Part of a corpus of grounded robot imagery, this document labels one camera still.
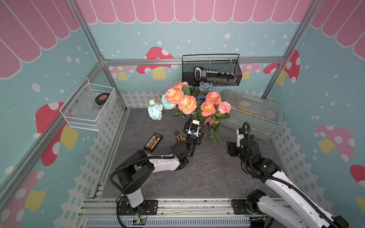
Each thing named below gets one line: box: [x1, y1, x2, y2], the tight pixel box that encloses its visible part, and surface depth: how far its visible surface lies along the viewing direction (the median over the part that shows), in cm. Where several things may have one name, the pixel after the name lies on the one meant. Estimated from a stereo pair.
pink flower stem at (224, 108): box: [217, 101, 231, 120], surface depth 63 cm
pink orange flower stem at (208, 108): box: [200, 91, 222, 117], surface depth 69 cm
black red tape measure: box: [95, 92, 111, 106], surface depth 80 cm
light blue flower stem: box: [147, 92, 177, 121], surface depth 59 cm
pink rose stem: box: [173, 80, 189, 90], surface depth 53 cm
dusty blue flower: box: [196, 80, 214, 105], surface depth 80 cm
